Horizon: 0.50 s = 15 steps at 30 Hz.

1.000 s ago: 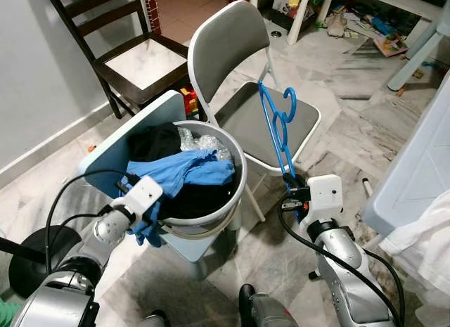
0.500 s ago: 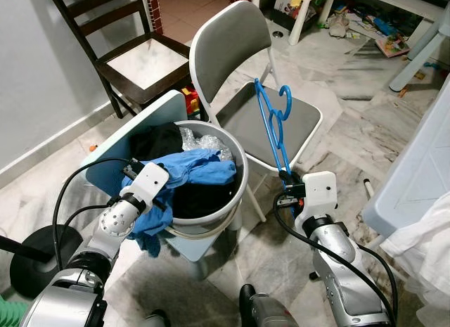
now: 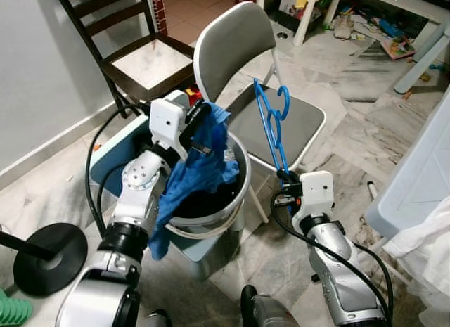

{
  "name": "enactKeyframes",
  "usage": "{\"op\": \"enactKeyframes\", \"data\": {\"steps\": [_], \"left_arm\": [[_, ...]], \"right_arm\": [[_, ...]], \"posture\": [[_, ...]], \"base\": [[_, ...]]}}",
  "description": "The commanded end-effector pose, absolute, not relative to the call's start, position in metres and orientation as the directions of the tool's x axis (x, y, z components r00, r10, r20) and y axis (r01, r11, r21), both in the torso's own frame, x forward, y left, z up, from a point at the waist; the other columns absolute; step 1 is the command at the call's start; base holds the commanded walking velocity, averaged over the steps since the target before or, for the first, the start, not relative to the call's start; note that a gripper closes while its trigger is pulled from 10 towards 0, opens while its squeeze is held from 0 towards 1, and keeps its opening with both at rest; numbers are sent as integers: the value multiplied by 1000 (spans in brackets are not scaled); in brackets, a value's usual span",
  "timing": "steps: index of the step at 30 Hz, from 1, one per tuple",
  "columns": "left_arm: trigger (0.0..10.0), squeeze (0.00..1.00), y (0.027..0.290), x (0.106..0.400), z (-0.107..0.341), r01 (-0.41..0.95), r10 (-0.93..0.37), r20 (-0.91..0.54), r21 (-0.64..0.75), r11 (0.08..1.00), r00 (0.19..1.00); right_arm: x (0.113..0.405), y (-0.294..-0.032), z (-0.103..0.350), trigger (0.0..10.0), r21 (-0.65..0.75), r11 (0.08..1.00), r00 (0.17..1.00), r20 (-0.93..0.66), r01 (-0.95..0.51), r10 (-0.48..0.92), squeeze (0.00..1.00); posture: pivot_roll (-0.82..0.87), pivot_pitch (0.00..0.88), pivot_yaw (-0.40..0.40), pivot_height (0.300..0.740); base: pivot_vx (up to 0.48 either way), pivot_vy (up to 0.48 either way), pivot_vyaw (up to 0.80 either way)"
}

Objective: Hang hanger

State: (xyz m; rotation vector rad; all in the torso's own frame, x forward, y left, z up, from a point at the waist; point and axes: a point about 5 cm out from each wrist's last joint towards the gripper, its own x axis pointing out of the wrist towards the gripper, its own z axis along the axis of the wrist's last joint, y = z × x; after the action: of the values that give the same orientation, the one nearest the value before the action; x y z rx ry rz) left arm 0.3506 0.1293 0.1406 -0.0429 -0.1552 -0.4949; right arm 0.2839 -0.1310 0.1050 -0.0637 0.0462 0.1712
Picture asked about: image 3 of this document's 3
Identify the green ribbed plastic object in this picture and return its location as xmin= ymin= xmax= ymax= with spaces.
xmin=0 ymin=288 xmax=32 ymax=326

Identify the blue garment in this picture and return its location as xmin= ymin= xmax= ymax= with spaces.
xmin=149 ymin=102 xmax=240 ymax=261

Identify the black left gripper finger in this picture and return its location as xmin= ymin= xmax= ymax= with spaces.
xmin=186 ymin=101 xmax=214 ymax=133

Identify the white wooden stool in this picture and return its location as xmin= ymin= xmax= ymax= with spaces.
xmin=292 ymin=0 xmax=345 ymax=46

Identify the light blue plastic stool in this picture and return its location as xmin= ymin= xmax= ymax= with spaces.
xmin=90 ymin=116 xmax=247 ymax=278

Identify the blue plastic hanger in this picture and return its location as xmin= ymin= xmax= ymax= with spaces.
xmin=253 ymin=79 xmax=290 ymax=180

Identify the black round stand base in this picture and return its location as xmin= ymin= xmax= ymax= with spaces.
xmin=0 ymin=223 xmax=89 ymax=297

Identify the white garment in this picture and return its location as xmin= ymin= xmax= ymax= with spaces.
xmin=383 ymin=197 xmax=450 ymax=307

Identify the colourful picture book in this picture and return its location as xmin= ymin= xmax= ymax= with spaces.
xmin=380 ymin=35 xmax=416 ymax=60

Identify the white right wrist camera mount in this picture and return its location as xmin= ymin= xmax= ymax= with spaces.
xmin=295 ymin=171 xmax=335 ymax=222

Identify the small white plastic table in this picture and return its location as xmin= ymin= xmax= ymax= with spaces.
xmin=394 ymin=21 xmax=450 ymax=96

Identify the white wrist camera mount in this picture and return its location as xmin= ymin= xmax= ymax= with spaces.
xmin=149 ymin=90 xmax=194 ymax=159
xmin=295 ymin=171 xmax=335 ymax=222

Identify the brown wooden chair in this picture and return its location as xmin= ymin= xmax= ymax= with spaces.
xmin=53 ymin=0 xmax=198 ymax=120

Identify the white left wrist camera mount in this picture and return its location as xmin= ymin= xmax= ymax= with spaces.
xmin=149 ymin=90 xmax=194 ymax=159

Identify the grey round bucket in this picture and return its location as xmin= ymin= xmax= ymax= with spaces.
xmin=162 ymin=127 xmax=252 ymax=240

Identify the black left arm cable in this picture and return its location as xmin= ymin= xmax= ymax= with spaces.
xmin=84 ymin=105 xmax=152 ymax=236

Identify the grey folding chair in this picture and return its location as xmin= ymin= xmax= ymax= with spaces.
xmin=193 ymin=1 xmax=328 ymax=173

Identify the grey black robot left leg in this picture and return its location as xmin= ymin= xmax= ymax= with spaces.
xmin=144 ymin=309 xmax=173 ymax=327

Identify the grey black robot leg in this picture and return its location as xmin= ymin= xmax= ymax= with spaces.
xmin=144 ymin=309 xmax=173 ymax=327
xmin=240 ymin=285 xmax=300 ymax=327

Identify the grey black robot right leg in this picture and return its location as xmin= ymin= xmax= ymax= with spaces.
xmin=240 ymin=285 xmax=300 ymax=327

